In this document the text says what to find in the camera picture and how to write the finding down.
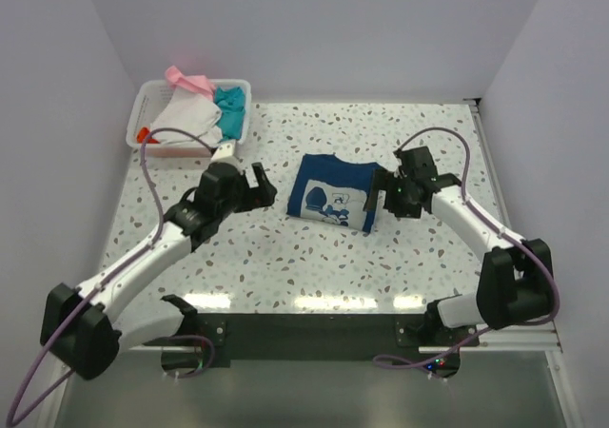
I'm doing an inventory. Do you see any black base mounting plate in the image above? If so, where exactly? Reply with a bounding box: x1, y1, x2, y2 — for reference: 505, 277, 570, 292
150, 313, 480, 376

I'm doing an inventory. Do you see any aluminium frame rail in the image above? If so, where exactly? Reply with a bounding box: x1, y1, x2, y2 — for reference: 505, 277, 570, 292
463, 99, 562, 353

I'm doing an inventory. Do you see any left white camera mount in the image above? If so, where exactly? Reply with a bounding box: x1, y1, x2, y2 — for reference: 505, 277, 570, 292
210, 140, 238, 165

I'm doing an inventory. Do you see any blue mickey t-shirt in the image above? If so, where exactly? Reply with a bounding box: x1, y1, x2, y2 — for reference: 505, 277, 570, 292
286, 154, 381, 233

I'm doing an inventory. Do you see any white plastic laundry basket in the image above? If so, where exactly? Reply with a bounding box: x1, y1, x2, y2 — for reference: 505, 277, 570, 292
126, 79, 252, 158

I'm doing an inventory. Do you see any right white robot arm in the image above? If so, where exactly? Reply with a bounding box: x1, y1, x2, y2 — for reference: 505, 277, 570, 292
364, 146, 560, 341

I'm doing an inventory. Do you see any pink t-shirt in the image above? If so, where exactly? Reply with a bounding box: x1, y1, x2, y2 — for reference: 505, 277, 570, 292
165, 66, 216, 101

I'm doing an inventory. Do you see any orange t-shirt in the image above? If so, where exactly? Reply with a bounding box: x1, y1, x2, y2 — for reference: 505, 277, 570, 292
136, 126, 150, 144

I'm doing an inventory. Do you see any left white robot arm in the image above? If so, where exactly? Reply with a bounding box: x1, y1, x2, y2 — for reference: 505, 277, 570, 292
40, 162, 277, 380

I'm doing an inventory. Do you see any white t-shirt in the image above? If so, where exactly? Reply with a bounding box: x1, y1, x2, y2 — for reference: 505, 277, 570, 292
149, 88, 223, 147

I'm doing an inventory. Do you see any teal t-shirt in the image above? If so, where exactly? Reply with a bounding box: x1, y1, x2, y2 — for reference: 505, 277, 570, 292
214, 88, 246, 141

